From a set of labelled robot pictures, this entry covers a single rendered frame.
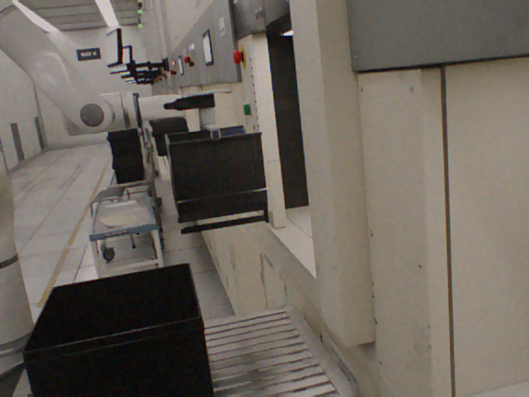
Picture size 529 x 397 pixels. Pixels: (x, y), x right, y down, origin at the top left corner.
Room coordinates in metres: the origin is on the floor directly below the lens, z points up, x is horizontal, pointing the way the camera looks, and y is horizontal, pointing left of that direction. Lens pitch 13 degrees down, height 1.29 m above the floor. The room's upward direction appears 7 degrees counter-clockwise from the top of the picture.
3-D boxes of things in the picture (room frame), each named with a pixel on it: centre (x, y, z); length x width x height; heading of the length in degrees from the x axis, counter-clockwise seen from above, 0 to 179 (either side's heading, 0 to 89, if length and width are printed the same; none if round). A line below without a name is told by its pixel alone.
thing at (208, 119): (1.23, 0.11, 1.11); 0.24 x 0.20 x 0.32; 11
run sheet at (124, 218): (3.39, 0.98, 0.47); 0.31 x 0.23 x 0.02; 33
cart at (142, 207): (3.57, 0.99, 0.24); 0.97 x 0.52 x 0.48; 14
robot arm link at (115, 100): (1.17, 0.35, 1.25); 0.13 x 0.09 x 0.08; 101
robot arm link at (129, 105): (1.20, 0.28, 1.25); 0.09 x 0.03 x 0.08; 11
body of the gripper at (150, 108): (1.21, 0.21, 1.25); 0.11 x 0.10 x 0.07; 101
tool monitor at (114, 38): (4.40, 0.90, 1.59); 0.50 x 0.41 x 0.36; 101
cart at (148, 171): (5.23, 1.31, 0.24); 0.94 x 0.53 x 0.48; 11
